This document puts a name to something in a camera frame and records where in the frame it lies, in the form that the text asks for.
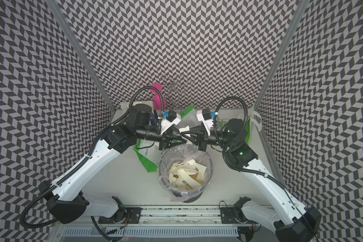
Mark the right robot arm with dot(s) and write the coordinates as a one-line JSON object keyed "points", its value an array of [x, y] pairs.
{"points": [[289, 219]]}

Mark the pink plastic wine glass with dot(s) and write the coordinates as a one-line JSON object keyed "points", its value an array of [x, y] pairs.
{"points": [[156, 98]]}

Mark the shredded receipt pieces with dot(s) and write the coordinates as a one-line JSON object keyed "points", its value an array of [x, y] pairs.
{"points": [[188, 175]]}

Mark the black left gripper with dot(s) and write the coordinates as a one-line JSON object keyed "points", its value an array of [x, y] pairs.
{"points": [[166, 139]]}

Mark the green white takeout bag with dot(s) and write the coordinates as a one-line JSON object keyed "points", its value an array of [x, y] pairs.
{"points": [[148, 151]]}

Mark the trash bin with plastic liner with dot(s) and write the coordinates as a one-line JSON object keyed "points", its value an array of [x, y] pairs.
{"points": [[184, 153]]}

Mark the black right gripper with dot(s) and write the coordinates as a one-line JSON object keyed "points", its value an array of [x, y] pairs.
{"points": [[201, 140]]}

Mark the chrome wire glass rack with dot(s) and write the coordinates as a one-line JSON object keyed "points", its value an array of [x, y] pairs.
{"points": [[173, 87]]}

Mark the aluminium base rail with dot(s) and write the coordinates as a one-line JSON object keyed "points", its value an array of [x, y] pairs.
{"points": [[176, 222]]}

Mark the green white bag with handles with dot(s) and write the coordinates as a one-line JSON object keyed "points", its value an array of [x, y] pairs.
{"points": [[254, 123]]}

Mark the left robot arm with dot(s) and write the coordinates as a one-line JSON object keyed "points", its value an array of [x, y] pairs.
{"points": [[64, 197]]}

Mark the white paper receipt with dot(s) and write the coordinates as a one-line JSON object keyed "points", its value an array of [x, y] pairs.
{"points": [[185, 129]]}

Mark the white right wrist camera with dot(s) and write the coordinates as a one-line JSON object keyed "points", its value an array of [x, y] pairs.
{"points": [[206, 117]]}

